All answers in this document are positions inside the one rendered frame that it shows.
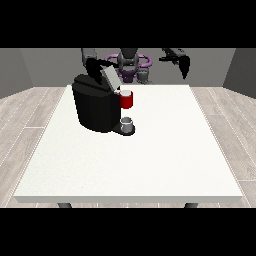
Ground red pod holder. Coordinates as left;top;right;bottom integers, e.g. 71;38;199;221
118;89;135;110

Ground small grey cup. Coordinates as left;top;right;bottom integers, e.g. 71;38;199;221
119;116;135;134

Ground small grey coffee pod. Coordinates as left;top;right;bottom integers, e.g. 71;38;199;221
136;68;150;85

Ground black coffee machine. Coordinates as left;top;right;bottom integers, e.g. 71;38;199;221
71;73;136;136

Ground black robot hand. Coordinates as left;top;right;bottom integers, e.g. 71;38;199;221
158;52;192;81
84;57;109;86

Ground grey robot trunk purple rings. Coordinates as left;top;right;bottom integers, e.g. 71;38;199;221
104;48;154;84

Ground pale grey machine lid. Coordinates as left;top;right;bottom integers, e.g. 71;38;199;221
101;65;122;92

